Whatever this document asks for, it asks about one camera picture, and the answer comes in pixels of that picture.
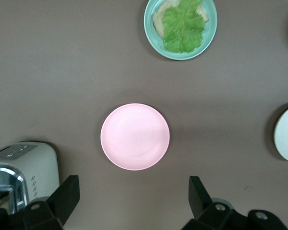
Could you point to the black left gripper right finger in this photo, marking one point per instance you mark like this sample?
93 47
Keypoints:
218 215

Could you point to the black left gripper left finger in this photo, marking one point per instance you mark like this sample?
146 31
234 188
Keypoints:
38 215

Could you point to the wide pink bowl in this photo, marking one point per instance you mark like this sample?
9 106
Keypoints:
135 136

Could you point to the cream and chrome toaster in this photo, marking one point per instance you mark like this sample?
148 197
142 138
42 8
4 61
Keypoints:
40 165

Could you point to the pale green plate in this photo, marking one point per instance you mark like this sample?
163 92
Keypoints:
210 36

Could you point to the green lettuce leaf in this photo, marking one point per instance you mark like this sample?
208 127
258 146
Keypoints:
182 28

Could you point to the brown bread slice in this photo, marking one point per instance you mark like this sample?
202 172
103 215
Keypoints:
158 22

